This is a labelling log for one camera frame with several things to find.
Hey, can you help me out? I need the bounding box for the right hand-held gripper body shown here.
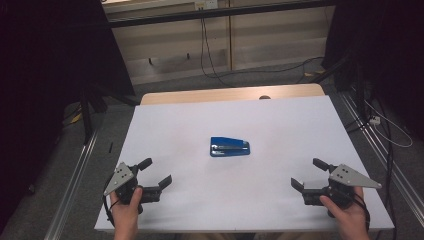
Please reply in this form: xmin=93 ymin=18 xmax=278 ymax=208
xmin=301 ymin=163 xmax=383 ymax=211

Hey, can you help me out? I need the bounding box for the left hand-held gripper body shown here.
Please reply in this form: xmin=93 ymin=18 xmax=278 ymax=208
xmin=103 ymin=162 xmax=163 ymax=215

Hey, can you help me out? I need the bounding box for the blue stapler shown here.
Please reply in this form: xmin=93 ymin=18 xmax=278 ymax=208
xmin=209 ymin=136 xmax=251 ymax=158

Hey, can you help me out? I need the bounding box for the person's left hand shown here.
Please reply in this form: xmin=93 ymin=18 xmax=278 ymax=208
xmin=109 ymin=187 xmax=144 ymax=231

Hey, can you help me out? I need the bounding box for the person's right hand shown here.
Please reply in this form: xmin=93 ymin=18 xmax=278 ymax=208
xmin=319 ymin=187 xmax=370 ymax=234

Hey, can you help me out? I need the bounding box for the white table board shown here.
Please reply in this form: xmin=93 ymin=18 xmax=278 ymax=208
xmin=94 ymin=95 xmax=395 ymax=234

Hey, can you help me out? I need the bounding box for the black metal stand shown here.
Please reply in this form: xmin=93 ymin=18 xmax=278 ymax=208
xmin=79 ymin=85 xmax=141 ymax=145

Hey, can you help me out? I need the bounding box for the wooden table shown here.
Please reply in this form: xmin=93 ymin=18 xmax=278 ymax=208
xmin=139 ymin=83 xmax=326 ymax=106

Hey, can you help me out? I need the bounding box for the black curtain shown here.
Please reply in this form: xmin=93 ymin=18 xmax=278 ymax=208
xmin=320 ymin=0 xmax=424 ymax=143
xmin=0 ymin=0 xmax=136 ymax=233

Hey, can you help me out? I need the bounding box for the black horizontal bar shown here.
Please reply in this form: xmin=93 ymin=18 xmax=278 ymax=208
xmin=107 ymin=0 xmax=336 ymax=30

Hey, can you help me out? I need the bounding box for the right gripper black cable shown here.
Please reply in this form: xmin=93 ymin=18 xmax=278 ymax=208
xmin=352 ymin=192 xmax=372 ymax=232

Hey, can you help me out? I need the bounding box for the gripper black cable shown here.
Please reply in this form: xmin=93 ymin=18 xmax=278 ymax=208
xmin=352 ymin=192 xmax=372 ymax=232
xmin=102 ymin=191 xmax=120 ymax=228

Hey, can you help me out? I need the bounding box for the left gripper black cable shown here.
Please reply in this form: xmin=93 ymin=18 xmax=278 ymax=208
xmin=102 ymin=191 xmax=120 ymax=228

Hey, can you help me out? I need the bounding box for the aluminium floor rail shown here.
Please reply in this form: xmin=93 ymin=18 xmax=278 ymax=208
xmin=44 ymin=129 xmax=100 ymax=240
xmin=339 ymin=92 xmax=424 ymax=228

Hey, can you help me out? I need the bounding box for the white cable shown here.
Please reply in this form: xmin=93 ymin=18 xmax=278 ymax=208
xmin=364 ymin=99 xmax=414 ymax=149

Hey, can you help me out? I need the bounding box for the black floor cable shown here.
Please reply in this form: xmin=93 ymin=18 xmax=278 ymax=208
xmin=229 ymin=55 xmax=325 ymax=85

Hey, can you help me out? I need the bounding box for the black hanging cable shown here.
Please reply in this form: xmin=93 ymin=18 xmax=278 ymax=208
xmin=199 ymin=8 xmax=236 ymax=88

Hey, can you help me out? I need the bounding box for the white wall socket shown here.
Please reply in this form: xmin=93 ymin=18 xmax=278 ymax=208
xmin=194 ymin=0 xmax=219 ymax=11

